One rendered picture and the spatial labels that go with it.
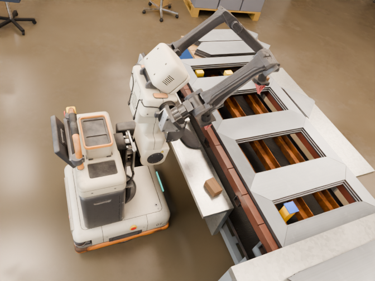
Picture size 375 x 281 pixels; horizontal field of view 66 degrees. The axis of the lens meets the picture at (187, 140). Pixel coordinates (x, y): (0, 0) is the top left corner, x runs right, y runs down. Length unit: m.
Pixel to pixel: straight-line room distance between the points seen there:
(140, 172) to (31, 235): 0.87
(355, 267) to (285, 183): 0.58
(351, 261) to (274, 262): 0.33
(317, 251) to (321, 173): 0.69
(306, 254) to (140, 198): 1.20
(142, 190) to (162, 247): 0.45
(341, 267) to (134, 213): 1.28
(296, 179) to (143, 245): 1.19
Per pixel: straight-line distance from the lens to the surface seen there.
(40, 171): 2.65
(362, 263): 1.46
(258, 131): 1.96
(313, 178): 1.89
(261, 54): 1.32
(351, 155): 2.39
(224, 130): 1.86
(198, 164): 1.85
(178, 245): 2.31
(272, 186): 1.71
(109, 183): 1.57
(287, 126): 2.11
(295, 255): 1.32
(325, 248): 1.41
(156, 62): 1.40
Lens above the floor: 2.13
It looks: 48 degrees down
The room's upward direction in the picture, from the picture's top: 16 degrees clockwise
